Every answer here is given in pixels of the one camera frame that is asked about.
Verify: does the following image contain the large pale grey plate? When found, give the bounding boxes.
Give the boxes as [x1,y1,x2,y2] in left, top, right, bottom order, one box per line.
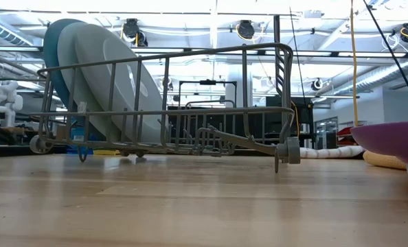
[73,23,166,143]

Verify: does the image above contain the large dark blue plate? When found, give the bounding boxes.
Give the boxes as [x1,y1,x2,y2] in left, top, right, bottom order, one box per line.
[42,18,85,115]

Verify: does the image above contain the purple plate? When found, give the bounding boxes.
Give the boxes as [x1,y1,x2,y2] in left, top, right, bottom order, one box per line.
[349,119,408,165]

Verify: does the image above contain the green and yellow sponge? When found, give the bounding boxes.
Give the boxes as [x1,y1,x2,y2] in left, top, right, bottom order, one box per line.
[92,148,123,156]

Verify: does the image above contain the white striped rolled towel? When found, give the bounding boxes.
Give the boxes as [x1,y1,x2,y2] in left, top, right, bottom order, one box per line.
[299,145,366,160]

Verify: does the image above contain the blue dish soap bottle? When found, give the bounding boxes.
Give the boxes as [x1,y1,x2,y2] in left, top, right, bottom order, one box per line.
[65,126,99,156]

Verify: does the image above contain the red stacked bins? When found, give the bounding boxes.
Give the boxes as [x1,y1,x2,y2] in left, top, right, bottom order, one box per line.
[335,126,358,145]

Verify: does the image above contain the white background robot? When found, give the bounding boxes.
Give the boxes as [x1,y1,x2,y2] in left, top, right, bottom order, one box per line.
[0,80,24,128]

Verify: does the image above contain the black slanted pole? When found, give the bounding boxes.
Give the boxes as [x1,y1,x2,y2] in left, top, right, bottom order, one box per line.
[362,0,408,111]

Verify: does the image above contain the black background gantry frame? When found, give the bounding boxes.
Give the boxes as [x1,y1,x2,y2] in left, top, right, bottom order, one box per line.
[178,79,238,108]

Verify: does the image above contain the grey wire dish rack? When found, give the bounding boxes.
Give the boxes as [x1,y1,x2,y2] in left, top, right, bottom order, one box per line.
[29,42,302,174]

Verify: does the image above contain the yellow hanging strap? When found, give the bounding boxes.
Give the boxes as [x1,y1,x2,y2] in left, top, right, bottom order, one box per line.
[349,0,360,128]

